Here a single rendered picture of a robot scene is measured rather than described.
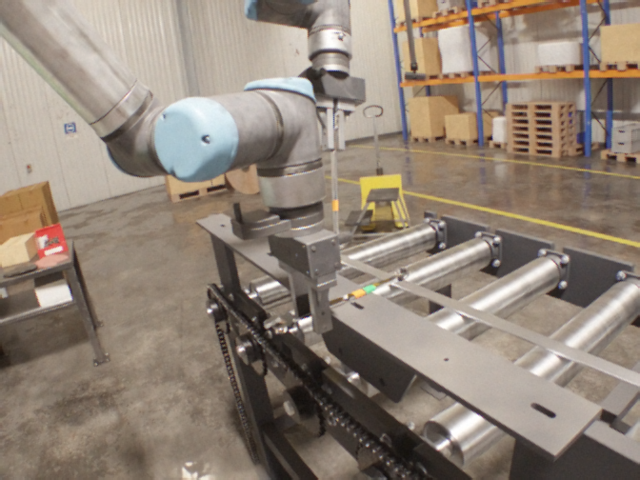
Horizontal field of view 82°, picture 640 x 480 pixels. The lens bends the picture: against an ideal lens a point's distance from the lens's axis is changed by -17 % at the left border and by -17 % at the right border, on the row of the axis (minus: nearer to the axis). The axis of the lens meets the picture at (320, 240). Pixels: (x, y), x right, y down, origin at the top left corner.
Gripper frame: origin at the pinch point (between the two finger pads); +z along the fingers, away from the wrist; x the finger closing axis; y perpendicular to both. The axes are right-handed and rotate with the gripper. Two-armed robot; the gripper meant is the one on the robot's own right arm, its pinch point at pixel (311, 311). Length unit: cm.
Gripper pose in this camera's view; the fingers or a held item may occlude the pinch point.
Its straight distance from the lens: 67.1
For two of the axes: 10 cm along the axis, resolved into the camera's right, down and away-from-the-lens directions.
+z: 1.3, 9.4, 3.2
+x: -5.0, -2.1, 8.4
